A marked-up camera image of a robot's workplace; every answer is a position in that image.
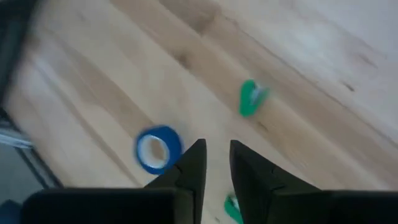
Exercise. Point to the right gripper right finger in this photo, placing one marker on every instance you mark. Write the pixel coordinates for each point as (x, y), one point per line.
(295, 207)

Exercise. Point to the dark blue tape roll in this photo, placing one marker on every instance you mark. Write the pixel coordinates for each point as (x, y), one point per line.
(175, 144)

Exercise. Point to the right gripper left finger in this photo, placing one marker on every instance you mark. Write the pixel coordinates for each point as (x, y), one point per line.
(124, 207)

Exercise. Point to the green mini stapler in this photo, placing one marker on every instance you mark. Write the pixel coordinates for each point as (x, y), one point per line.
(231, 208)
(248, 102)

